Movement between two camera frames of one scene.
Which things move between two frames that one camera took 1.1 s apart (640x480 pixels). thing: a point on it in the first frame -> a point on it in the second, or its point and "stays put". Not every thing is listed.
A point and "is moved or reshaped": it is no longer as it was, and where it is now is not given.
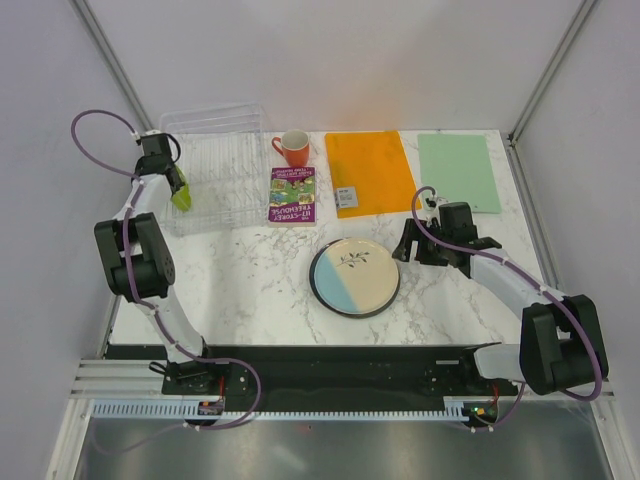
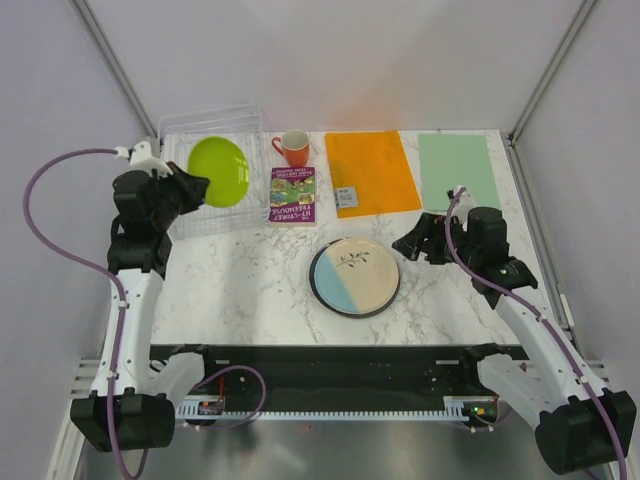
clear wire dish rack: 225,160 stays put
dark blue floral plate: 327,308 stays put
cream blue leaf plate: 356,276 stays put
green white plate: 182,200 is moved or reshaped
